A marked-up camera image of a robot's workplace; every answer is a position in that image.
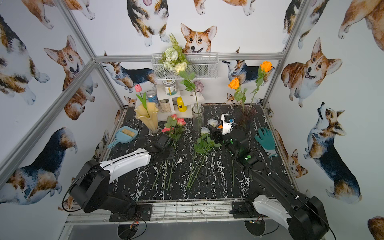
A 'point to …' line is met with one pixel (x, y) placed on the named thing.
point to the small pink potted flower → (199, 87)
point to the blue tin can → (152, 96)
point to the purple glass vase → (247, 110)
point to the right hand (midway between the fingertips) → (220, 119)
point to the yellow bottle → (181, 107)
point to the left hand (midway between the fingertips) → (171, 148)
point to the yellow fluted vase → (151, 121)
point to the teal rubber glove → (266, 140)
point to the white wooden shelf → (167, 105)
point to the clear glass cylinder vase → (198, 117)
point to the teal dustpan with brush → (125, 134)
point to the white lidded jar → (170, 87)
